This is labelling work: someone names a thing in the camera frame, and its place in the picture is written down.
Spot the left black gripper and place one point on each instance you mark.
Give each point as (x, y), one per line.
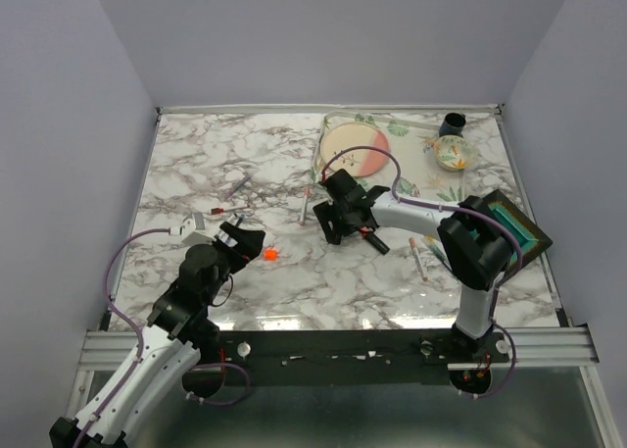
(249, 245)

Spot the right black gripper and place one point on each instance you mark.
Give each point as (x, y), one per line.
(324, 212)

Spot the orange highlighter cap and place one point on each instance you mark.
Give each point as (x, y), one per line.
(270, 254)

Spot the pink capped white pen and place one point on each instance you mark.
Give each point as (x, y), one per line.
(417, 259)

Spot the teal acrylic marker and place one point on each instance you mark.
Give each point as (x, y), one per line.
(446, 265)

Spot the blue pen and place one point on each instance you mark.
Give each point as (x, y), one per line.
(235, 220)

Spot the green highlighter black body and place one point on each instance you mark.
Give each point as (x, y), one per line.
(370, 236)

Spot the yellow capped marker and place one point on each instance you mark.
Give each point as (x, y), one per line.
(432, 246)

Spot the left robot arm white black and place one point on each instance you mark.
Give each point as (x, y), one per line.
(177, 338)

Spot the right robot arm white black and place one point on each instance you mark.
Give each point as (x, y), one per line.
(478, 248)

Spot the red capped white pen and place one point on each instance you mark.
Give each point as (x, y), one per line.
(224, 210)

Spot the pink white pen centre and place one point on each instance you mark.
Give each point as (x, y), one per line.
(304, 206)

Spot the purple pen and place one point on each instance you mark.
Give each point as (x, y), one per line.
(237, 186)

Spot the cream and pink plate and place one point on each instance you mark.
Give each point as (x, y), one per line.
(354, 147)

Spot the floral rectangular tray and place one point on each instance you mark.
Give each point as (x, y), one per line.
(411, 149)

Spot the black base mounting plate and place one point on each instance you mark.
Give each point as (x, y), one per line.
(359, 357)

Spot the floral ceramic bowl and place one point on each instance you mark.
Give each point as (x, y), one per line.
(454, 153)

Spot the dark blue cup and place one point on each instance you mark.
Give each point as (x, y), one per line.
(452, 124)

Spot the dark framed teal tray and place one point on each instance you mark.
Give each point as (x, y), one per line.
(531, 239)

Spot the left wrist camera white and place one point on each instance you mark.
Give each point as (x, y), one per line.
(193, 230)

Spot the aluminium front rail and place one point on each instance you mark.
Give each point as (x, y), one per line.
(536, 347)

